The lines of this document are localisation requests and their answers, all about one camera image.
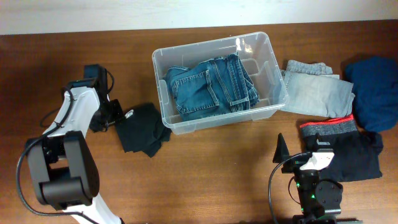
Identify dark blue denim jeans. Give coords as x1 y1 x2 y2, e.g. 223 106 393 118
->
164 54 259 121

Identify black Nike t-shirt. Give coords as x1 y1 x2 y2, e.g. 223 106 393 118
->
115 103 172 157

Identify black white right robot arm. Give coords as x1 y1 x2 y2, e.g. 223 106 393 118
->
267 133 363 224

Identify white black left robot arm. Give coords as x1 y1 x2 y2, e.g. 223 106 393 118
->
16 64 125 223

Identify light blue denim jeans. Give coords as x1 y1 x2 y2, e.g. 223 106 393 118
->
281 60 355 118

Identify black shorts red grey waistband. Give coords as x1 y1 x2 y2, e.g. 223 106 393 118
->
300 114 384 182

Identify clear plastic storage bin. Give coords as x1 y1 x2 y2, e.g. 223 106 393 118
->
152 32 289 134

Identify navy blue folded garment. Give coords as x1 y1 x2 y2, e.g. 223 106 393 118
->
345 57 397 133

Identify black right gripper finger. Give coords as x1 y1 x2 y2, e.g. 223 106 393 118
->
272 133 290 163
313 133 331 152

